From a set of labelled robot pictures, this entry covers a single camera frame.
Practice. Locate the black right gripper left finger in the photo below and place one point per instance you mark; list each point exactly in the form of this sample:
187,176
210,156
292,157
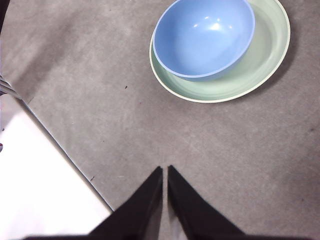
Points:
140,215

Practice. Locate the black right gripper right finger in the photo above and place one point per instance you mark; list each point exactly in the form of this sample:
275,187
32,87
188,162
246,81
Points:
192,215

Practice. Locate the blue bowl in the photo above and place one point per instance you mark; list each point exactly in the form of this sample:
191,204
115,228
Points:
202,45

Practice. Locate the green plate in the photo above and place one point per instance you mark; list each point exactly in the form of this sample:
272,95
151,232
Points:
265,57

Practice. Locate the silver metal stand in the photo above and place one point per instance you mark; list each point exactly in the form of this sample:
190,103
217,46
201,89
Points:
7,87

